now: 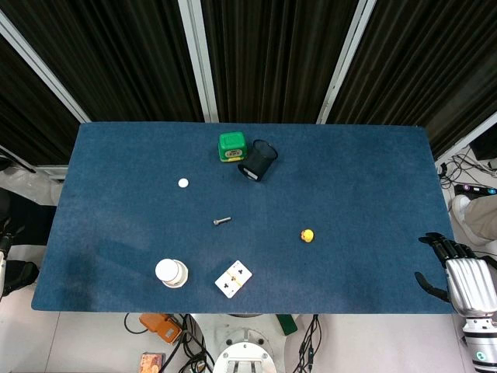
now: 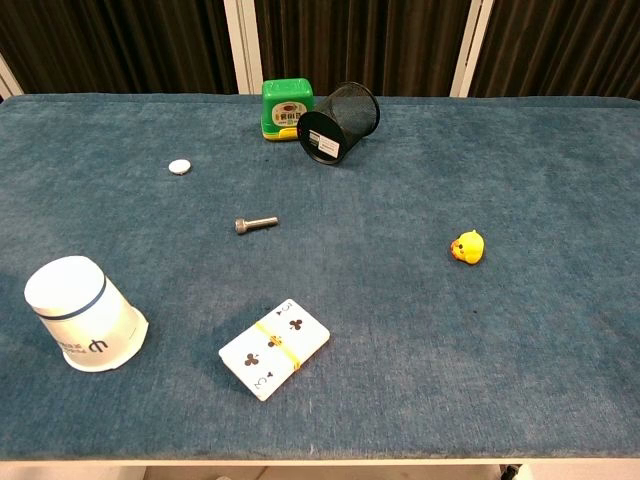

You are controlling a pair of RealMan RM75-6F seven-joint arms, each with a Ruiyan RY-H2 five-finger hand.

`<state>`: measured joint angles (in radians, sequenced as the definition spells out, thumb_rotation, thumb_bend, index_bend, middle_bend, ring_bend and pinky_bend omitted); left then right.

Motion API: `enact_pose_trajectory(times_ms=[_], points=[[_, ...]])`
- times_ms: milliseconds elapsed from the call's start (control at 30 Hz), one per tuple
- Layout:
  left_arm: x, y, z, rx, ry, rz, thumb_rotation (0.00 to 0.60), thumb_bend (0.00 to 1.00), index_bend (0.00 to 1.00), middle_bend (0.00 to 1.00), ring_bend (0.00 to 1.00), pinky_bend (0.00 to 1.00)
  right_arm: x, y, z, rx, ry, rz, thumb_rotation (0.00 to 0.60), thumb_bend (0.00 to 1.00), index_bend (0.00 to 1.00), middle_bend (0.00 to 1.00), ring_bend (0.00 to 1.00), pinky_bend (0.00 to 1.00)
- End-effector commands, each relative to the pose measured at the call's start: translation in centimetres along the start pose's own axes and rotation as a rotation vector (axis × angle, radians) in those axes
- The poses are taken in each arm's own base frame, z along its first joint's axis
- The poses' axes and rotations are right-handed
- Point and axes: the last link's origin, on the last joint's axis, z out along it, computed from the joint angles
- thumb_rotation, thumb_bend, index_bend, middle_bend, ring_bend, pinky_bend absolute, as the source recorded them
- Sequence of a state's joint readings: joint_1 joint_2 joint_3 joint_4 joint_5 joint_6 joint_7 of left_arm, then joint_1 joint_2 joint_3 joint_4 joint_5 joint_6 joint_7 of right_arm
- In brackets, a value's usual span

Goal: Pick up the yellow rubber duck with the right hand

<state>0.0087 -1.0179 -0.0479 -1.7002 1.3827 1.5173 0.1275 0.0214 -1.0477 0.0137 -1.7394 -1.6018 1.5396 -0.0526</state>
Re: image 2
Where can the black mesh pen holder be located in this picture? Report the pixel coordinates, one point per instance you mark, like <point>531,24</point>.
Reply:
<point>340,125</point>

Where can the playing card deck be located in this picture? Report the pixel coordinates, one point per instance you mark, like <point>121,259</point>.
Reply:
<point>275,350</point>

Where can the green plastic box container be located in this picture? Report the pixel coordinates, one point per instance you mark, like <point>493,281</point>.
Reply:
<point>285,107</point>

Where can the white frame post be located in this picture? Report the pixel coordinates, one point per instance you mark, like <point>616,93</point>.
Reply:
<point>242,45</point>
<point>9,80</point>
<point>470,47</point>

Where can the white paper cup blue stripe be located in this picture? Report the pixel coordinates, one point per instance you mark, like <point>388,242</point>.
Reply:
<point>80,315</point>

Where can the yellow rubber duck toy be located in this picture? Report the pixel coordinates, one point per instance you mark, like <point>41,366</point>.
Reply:
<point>471,247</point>

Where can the blue table cloth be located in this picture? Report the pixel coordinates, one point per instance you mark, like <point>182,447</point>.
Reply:
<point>400,325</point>

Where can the dark pleated curtain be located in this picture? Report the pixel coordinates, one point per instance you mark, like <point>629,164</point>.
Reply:
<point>125,45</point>

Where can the yellow rubber band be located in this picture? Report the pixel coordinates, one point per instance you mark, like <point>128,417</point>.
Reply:
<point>280,344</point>

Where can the steel socket head bolt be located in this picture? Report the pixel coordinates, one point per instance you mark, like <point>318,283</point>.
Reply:
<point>255,223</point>

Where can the white round bottle cap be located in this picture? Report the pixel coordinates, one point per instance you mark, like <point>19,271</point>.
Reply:
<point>179,166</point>

